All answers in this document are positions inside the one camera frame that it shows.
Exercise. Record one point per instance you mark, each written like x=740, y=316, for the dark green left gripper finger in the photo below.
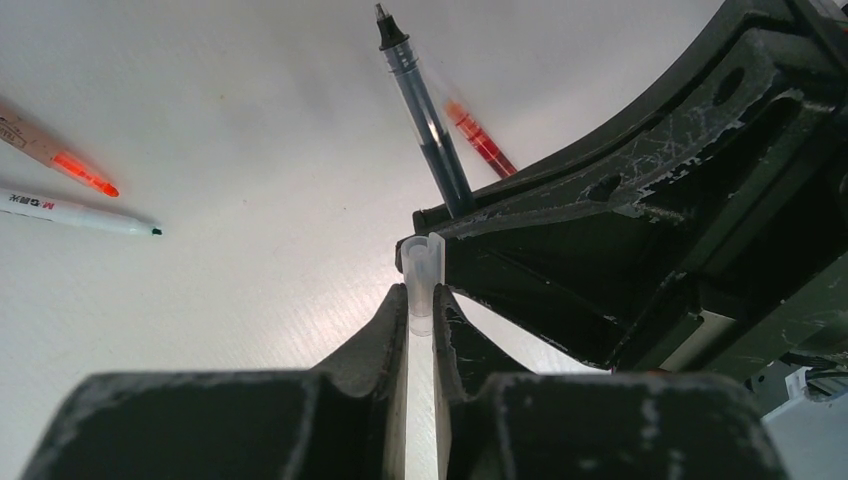
x=716, y=239
x=803, y=19

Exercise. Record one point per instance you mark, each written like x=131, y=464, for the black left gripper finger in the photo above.
x=344, y=418
x=495, y=419

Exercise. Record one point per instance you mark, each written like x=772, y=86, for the black pen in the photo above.
x=433, y=138

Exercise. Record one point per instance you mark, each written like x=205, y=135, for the red pen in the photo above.
x=479, y=139

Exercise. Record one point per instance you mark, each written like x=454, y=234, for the white green-tipped pen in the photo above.
x=66, y=213

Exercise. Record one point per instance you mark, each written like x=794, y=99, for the orange pen with cap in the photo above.
x=43, y=148

